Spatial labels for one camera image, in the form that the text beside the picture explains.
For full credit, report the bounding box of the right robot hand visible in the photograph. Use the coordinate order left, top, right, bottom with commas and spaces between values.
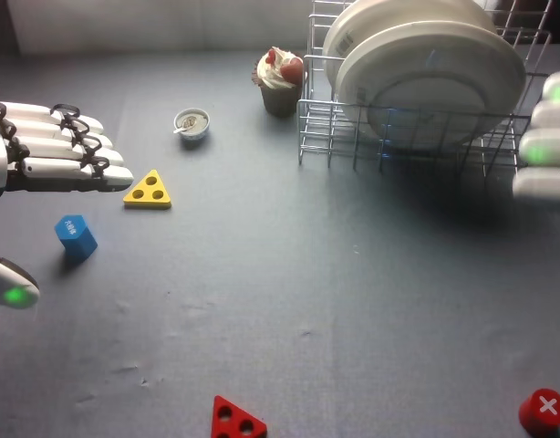
511, 69, 560, 202

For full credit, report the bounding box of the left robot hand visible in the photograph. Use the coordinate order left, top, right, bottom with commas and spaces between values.
0, 84, 135, 310

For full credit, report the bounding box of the white plate with leaf print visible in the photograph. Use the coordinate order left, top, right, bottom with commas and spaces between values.
337, 20, 528, 151
322, 0, 499, 110

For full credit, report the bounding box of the blue hexagonal block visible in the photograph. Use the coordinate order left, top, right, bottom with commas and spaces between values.
54, 214, 99, 265

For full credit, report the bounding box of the yellow triangle block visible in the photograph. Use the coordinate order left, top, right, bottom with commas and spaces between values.
122, 169, 173, 211

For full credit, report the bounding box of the small white spoon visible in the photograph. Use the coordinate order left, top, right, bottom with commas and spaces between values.
172, 116, 203, 135

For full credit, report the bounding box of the small bowl green soup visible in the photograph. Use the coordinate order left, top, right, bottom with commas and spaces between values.
172, 107, 212, 141

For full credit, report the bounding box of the white sheet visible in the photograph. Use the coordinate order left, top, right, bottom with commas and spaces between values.
5, 0, 560, 83

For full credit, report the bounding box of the toy cupcake with strawberries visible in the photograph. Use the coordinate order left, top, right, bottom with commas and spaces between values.
251, 45, 307, 119

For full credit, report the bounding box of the grey table cloth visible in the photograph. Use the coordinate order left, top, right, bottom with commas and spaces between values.
0, 47, 560, 438

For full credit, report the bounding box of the red cylinder with white cross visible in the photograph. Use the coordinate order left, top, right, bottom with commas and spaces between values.
517, 388, 560, 437

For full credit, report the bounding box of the red triangle block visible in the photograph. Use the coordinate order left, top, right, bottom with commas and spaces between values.
210, 394, 268, 438

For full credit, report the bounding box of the metal wire dish rack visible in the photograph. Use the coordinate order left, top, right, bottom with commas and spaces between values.
296, 0, 555, 180

